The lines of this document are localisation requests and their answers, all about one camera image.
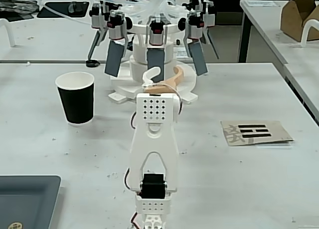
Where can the brown cardboard box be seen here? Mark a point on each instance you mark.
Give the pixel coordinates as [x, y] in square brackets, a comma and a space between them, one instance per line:
[291, 22]

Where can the black flat mat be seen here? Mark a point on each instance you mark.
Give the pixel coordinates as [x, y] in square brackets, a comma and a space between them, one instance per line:
[57, 10]

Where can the black paper cup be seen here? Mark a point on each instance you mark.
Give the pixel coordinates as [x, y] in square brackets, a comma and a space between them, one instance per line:
[77, 104]

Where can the white printed label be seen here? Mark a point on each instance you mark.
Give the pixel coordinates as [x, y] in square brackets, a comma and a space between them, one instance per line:
[180, 53]

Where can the clear plastic tubing bundle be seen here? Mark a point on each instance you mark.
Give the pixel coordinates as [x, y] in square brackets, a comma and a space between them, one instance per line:
[154, 7]

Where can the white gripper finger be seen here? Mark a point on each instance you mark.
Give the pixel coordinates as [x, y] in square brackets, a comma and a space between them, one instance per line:
[147, 79]

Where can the dark crumpled bag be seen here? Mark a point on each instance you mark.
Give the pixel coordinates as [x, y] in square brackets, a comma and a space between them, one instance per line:
[15, 8]

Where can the black round cap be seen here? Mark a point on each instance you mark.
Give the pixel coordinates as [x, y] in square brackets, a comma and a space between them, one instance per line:
[92, 63]

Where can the grey paddle actuator module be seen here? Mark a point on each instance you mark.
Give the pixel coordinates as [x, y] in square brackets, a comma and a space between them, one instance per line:
[155, 64]
[97, 19]
[208, 17]
[115, 54]
[198, 57]

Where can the dark grey plastic tray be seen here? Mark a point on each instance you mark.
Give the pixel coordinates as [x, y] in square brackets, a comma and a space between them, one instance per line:
[25, 201]

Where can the cardboard card with black bars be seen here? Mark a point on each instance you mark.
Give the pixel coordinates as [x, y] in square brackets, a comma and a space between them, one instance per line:
[256, 133]

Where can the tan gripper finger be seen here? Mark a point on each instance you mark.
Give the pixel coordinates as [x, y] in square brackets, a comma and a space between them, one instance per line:
[180, 75]

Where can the white five-joint robot arm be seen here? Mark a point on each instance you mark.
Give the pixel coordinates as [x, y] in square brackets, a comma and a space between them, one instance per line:
[154, 139]

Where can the black table leg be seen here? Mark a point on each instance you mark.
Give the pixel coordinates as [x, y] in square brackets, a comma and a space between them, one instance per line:
[244, 39]

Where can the white paper sheet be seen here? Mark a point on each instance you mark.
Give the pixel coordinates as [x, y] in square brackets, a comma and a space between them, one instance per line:
[264, 3]

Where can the white curved plastic bracket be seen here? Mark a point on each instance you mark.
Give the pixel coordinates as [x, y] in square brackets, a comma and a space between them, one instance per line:
[8, 27]
[306, 29]

